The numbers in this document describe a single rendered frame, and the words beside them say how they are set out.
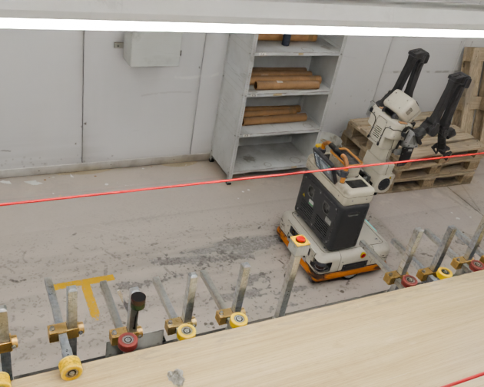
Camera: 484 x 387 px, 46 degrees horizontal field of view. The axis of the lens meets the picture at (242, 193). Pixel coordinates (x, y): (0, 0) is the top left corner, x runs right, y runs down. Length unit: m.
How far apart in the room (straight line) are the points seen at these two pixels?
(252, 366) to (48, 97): 3.01
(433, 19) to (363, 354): 1.47
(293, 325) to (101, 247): 2.04
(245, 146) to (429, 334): 3.20
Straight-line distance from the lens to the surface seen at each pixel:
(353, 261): 4.29
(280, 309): 2.84
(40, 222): 4.54
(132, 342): 2.44
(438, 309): 3.04
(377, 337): 2.74
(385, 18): 1.69
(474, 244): 3.50
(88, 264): 4.15
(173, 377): 2.33
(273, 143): 5.71
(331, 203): 4.02
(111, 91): 4.84
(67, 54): 4.64
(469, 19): 1.92
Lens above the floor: 2.73
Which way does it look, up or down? 33 degrees down
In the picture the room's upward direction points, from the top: 11 degrees clockwise
